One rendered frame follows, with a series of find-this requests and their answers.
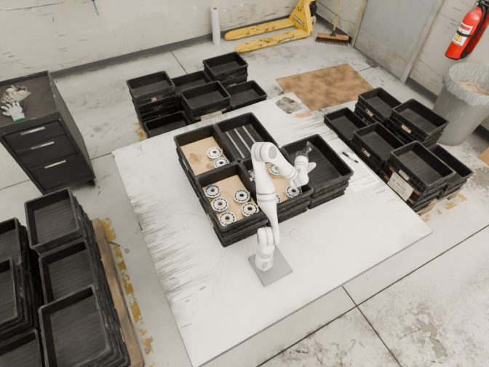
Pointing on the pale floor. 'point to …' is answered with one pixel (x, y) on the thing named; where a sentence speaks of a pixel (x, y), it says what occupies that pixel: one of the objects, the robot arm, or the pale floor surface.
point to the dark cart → (45, 136)
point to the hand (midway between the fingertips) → (303, 148)
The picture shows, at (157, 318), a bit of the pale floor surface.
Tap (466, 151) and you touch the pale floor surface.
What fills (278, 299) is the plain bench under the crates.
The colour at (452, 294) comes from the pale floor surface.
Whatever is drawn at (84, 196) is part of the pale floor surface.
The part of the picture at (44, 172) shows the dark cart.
